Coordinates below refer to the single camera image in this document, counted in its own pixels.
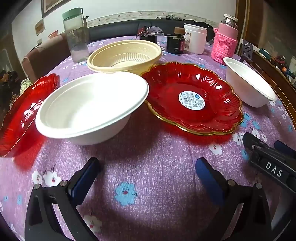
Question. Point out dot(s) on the glass jar in pink sleeve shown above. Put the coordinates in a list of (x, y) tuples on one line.
[(224, 44)]

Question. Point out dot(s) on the wall socket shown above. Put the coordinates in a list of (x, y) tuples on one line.
[(39, 41)]

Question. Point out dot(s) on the wooden framed panel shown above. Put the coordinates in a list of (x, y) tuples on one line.
[(245, 18)]

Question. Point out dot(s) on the white plastic jar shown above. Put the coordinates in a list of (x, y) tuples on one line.
[(195, 39)]

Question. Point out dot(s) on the red basket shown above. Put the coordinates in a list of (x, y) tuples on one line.
[(53, 34)]

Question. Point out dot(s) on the large white bowl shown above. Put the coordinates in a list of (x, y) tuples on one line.
[(87, 104)]

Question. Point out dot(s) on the red gold-rimmed plate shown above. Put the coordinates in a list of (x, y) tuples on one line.
[(16, 120)]

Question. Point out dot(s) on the black leather sofa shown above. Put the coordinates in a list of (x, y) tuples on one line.
[(111, 31)]

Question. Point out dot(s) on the yellow wall notice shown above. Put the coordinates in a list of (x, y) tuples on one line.
[(39, 27)]

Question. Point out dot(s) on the purple floral tablecloth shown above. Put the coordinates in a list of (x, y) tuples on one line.
[(150, 162)]

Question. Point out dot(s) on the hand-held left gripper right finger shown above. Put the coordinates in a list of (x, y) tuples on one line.
[(209, 180)]

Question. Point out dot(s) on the clear bottle with green lid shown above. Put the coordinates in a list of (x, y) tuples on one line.
[(76, 39)]

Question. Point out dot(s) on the brown armchair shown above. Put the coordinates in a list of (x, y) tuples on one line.
[(44, 58)]

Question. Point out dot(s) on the beige ribbed bowl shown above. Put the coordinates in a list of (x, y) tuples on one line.
[(129, 52)]

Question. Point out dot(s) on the wooden cabinet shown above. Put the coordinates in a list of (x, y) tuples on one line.
[(272, 76)]

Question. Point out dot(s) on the green floral blanket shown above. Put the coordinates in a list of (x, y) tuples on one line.
[(25, 87)]

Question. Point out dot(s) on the black motor device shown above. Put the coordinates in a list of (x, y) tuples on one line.
[(148, 36)]

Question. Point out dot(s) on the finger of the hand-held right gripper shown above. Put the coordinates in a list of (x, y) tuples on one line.
[(285, 148), (252, 141)]

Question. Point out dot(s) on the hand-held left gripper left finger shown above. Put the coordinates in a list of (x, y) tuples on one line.
[(85, 182)]

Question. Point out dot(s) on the small white bowl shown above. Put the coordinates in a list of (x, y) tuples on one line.
[(247, 81)]

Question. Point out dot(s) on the red plate with round label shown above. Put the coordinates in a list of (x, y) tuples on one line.
[(175, 81)]

